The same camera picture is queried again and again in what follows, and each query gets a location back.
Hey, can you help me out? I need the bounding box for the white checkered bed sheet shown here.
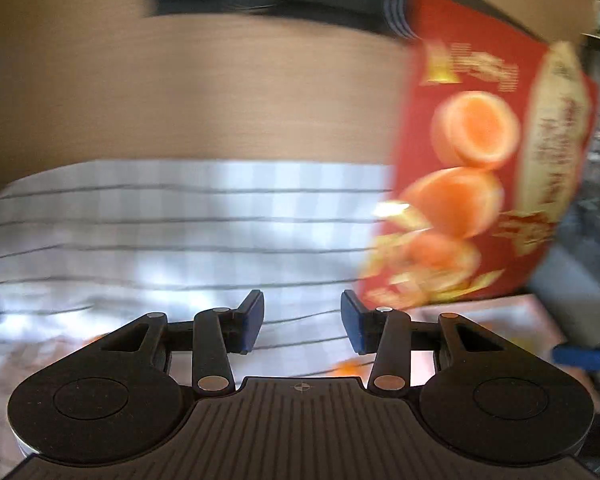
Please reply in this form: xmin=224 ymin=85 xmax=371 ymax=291
xmin=0 ymin=158 xmax=418 ymax=466

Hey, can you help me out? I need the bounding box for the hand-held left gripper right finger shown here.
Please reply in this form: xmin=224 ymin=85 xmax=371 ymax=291
xmin=340 ymin=289 xmax=507 ymax=393

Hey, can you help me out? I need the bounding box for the wooden bed board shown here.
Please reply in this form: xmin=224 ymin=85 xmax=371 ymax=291
xmin=0 ymin=0 xmax=431 ymax=201

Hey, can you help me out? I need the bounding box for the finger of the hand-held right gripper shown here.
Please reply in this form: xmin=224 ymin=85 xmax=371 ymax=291
xmin=551 ymin=335 xmax=600 ymax=374

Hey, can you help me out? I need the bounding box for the red orange-print gift box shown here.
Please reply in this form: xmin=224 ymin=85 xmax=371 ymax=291
xmin=357 ymin=0 xmax=600 ymax=361

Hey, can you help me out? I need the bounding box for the mandarin orange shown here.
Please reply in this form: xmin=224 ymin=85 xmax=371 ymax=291
xmin=329 ymin=359 xmax=370 ymax=379

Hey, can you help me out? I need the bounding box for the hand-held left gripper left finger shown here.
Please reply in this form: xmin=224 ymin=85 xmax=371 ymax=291
xmin=96 ymin=288 xmax=266 ymax=394

